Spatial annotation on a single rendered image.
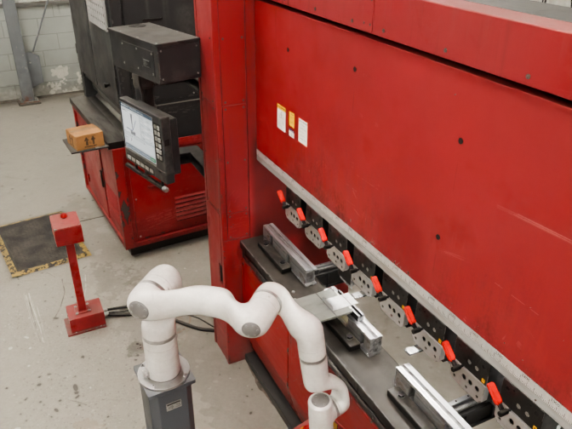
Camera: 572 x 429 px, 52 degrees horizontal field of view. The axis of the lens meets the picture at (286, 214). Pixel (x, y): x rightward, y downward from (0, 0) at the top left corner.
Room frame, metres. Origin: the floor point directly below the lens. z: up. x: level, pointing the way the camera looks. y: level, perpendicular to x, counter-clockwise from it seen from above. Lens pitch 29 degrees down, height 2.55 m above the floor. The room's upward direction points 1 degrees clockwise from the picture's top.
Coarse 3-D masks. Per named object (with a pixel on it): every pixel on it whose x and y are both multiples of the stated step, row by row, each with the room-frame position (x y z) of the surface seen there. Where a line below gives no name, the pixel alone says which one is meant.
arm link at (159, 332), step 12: (156, 276) 1.62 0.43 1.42; (168, 276) 1.64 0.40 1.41; (168, 288) 1.60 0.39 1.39; (180, 288) 1.66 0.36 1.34; (144, 324) 1.58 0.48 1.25; (156, 324) 1.57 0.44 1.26; (168, 324) 1.58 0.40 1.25; (144, 336) 1.56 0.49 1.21; (156, 336) 1.55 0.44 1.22; (168, 336) 1.56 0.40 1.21
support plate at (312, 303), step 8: (312, 296) 2.08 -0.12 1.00; (320, 296) 2.09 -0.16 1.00; (328, 296) 2.09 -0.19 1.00; (304, 304) 2.03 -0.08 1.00; (312, 304) 2.03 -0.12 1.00; (320, 304) 2.03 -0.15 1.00; (312, 312) 1.97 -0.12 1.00; (320, 312) 1.97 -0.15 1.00; (328, 312) 1.97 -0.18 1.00; (336, 312) 1.97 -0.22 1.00; (344, 312) 1.97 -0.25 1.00; (320, 320) 1.92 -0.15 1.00; (328, 320) 1.93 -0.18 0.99
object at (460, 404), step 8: (456, 400) 1.63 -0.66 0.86; (464, 400) 1.63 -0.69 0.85; (472, 400) 1.64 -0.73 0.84; (456, 408) 1.58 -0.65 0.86; (464, 408) 1.58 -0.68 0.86; (472, 408) 1.60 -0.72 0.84; (480, 408) 1.61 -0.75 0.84; (488, 408) 1.64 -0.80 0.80; (464, 416) 1.57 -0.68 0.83; (472, 416) 1.60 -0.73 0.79; (480, 416) 1.62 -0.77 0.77; (488, 416) 1.64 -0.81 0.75; (472, 424) 1.60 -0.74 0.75
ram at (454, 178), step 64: (256, 0) 2.79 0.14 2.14; (256, 64) 2.80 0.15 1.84; (320, 64) 2.25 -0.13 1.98; (384, 64) 1.89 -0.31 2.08; (448, 64) 1.64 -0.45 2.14; (256, 128) 2.81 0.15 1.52; (320, 128) 2.24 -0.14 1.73; (384, 128) 1.86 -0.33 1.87; (448, 128) 1.59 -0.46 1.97; (512, 128) 1.39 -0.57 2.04; (320, 192) 2.22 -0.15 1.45; (384, 192) 1.83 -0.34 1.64; (448, 192) 1.55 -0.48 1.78; (512, 192) 1.35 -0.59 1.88; (448, 256) 1.52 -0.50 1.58; (512, 256) 1.31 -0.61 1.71; (448, 320) 1.47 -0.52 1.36; (512, 320) 1.27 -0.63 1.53
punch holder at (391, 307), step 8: (384, 272) 1.78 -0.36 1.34; (384, 280) 1.78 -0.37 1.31; (392, 280) 1.73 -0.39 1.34; (384, 288) 1.77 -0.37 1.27; (392, 288) 1.73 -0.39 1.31; (400, 288) 1.69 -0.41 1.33; (392, 296) 1.72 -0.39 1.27; (400, 296) 1.69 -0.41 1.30; (408, 296) 1.66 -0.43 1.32; (384, 304) 1.76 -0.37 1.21; (392, 304) 1.72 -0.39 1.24; (400, 304) 1.68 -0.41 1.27; (408, 304) 1.66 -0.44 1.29; (416, 304) 1.68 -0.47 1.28; (392, 312) 1.71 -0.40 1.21; (400, 312) 1.67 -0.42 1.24; (392, 320) 1.71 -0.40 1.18; (400, 320) 1.67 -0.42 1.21
